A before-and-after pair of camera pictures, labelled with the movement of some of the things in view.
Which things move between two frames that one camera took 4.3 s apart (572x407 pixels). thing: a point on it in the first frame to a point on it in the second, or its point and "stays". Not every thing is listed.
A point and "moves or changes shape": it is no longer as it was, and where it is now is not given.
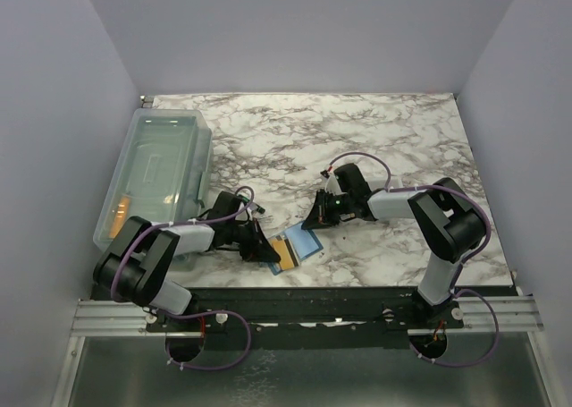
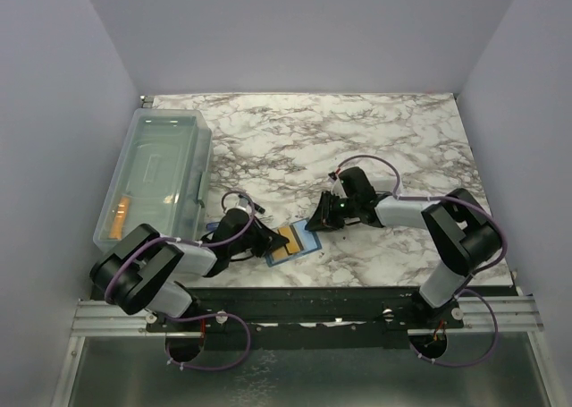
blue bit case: (291, 247) moves or changes shape
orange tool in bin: (121, 216) stays
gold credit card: (281, 248) to (291, 246)
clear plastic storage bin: (161, 173) stays
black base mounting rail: (315, 318) stays
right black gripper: (319, 217) stays
